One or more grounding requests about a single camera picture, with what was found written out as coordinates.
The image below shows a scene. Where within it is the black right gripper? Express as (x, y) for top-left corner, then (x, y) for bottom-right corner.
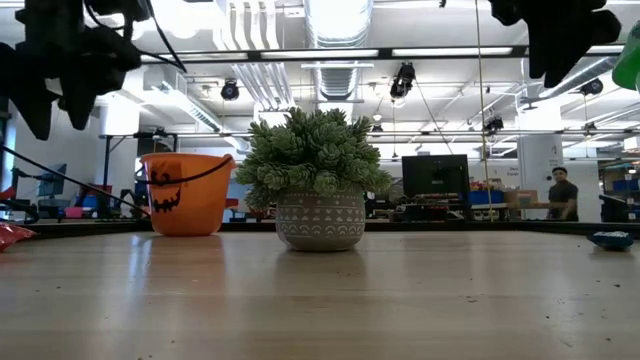
(487, 0), (623, 89)

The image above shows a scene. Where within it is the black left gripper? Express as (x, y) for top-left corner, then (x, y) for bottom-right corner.
(0, 0), (144, 141)

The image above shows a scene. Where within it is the red candy packet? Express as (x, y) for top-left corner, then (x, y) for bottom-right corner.
(0, 222), (39, 253)

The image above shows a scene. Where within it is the green plastic object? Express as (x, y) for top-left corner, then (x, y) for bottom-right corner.
(612, 19), (640, 94)

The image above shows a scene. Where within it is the monitor with blue screen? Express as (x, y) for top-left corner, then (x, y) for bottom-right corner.
(38, 163), (68, 197)

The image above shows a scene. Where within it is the white pillar cabinet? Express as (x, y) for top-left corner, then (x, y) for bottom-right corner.
(517, 133), (567, 205)

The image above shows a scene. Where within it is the person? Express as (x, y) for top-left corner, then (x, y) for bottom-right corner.
(547, 166), (580, 223)

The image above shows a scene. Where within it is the cardboard box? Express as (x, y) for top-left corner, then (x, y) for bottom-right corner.
(503, 189), (539, 205)

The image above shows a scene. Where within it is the wooden workbench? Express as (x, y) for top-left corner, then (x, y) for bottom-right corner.
(469, 202), (569, 221)

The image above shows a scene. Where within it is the blue storage bin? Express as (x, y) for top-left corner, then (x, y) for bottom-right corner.
(468, 189), (505, 205)

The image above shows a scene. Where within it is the black computer monitor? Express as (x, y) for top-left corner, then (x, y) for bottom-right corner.
(401, 154), (471, 197)

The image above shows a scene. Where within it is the orange pumpkin face bucket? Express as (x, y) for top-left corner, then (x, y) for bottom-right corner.
(139, 152), (236, 238)

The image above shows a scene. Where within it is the potted artificial succulent plant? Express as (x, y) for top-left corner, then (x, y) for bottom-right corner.
(234, 107), (394, 252)

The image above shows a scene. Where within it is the long black cable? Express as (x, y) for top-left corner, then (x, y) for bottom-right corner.
(0, 144), (151, 217)

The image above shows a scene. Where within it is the black metal stand frame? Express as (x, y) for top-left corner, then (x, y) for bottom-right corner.
(98, 130), (179, 221)

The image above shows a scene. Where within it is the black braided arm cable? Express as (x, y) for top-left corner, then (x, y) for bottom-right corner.
(82, 0), (189, 74)

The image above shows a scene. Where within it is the yellow hanging cord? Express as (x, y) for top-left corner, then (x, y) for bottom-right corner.
(473, 0), (495, 221)

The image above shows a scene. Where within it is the red handled clamp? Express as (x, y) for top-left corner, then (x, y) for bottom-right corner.
(0, 185), (41, 224)

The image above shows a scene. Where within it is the silver ceiling air duct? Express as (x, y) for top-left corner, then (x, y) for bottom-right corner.
(303, 0), (374, 102)

